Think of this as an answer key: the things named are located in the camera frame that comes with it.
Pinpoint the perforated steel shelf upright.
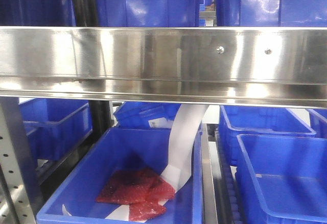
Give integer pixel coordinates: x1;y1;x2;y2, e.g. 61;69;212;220
1;97;44;223

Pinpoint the blue bin lower centre front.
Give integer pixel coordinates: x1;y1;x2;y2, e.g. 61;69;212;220
36;128;203;223

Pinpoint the right beam screw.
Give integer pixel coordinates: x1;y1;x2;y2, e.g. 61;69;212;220
265;48;272;55

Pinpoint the blue bin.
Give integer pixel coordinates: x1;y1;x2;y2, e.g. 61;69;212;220
216;0;326;27
96;0;200;28
236;134;326;223
19;98;92;161
1;0;76;27
114;102;182;130
218;105;316;166
36;128;203;223
307;109;327;139

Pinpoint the blue bin upper right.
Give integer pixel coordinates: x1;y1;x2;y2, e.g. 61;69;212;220
216;0;326;27

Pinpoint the left beam screw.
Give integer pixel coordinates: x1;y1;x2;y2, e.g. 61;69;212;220
216;46;225;54

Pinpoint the blue bin lower left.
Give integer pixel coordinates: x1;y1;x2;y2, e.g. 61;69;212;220
19;98;92;161

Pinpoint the blue bin upper centre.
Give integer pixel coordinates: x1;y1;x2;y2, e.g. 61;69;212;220
96;0;200;28

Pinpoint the blue bin far right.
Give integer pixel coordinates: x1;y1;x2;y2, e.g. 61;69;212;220
307;109;327;139

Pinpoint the blue bin lower centre back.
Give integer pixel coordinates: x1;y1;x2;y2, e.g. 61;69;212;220
114;102;182;130

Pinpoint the stainless steel shelf beam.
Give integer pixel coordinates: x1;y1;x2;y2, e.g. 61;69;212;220
1;27;326;108

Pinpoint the beam screw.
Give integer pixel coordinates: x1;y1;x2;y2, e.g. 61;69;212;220
265;48;272;55
216;46;225;54

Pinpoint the steel divider rail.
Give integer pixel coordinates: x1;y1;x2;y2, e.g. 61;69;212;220
201;123;219;224

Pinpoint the white paper strip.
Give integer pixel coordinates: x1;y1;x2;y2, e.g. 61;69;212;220
61;103;209;220

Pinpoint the red bubble wrap bag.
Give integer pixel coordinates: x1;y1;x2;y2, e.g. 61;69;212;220
129;201;167;221
96;168;175;205

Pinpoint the blue bin lower right front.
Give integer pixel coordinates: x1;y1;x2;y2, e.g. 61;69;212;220
236;134;326;223

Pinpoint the blue bin upper left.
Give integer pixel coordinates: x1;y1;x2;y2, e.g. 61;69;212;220
1;0;76;27

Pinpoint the blue bin lower right back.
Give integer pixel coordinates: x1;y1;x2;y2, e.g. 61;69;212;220
218;105;316;166

